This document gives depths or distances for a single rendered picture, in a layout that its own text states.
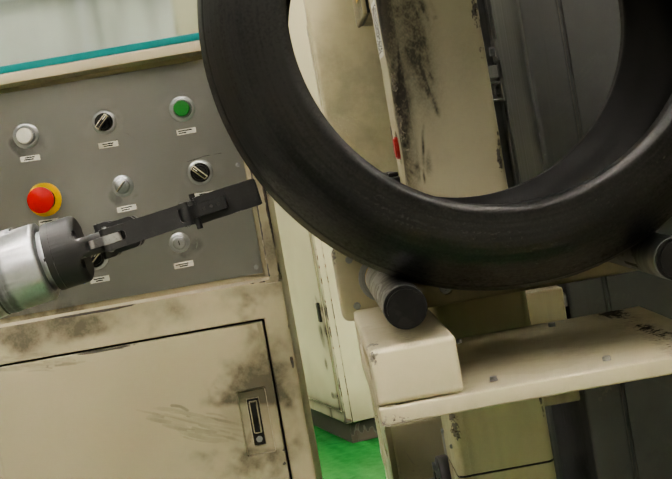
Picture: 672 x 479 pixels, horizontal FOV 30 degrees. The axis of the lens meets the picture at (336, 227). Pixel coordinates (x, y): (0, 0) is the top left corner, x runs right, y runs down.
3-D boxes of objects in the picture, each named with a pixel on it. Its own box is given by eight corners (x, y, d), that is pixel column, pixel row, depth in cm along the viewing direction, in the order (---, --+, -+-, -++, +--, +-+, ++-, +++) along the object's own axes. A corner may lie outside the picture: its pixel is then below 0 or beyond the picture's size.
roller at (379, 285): (393, 255, 161) (404, 288, 161) (360, 266, 160) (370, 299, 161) (420, 279, 126) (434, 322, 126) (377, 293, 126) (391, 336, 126)
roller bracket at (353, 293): (342, 320, 163) (329, 246, 163) (642, 267, 164) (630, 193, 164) (343, 323, 160) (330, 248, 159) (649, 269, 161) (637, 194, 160)
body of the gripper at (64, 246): (30, 227, 132) (114, 200, 132) (46, 224, 140) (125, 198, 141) (53, 294, 132) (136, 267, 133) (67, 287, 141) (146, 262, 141)
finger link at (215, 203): (179, 208, 136) (177, 209, 133) (224, 194, 136) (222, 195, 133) (183, 222, 136) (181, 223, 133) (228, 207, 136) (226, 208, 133)
